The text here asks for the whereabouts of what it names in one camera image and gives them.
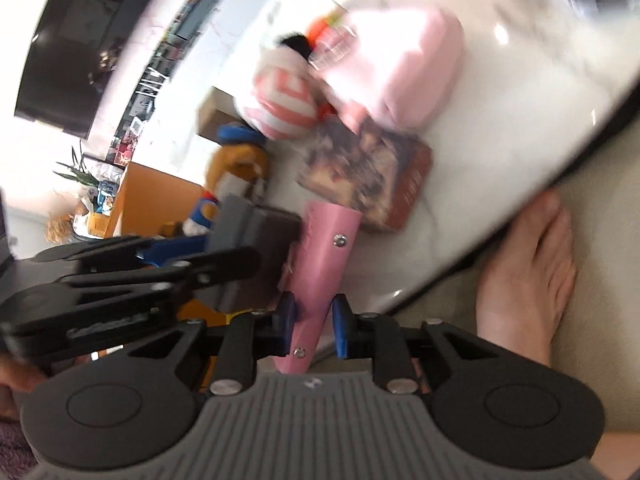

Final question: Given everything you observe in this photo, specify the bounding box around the pink cylindrical tube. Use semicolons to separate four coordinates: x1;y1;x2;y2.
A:
274;200;361;374

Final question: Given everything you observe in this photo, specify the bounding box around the brown photo card box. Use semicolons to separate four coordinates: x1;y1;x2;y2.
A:
297;115;432;232

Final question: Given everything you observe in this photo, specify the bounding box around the orange fox plush blue outfit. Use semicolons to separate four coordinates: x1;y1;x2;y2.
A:
160;122;270;238

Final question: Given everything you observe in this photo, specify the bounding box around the pink striped white plush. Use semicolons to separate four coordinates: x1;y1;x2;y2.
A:
234;34;322;141

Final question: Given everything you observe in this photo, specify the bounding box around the pink cloth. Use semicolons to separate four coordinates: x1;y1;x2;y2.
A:
309;6;465;132

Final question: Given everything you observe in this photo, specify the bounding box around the orange rimmed white storage box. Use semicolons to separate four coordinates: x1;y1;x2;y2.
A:
105;162;201;237

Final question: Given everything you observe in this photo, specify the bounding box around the green potted plant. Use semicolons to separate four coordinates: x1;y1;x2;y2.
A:
55;145;100;188

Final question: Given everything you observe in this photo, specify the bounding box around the bare foot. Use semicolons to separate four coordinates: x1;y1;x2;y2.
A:
475;190;577;366

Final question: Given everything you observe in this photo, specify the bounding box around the small cardboard box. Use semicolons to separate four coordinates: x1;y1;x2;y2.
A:
196;87;241;141

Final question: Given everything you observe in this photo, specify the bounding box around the black wall television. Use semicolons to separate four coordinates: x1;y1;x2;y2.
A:
14;0;151;139

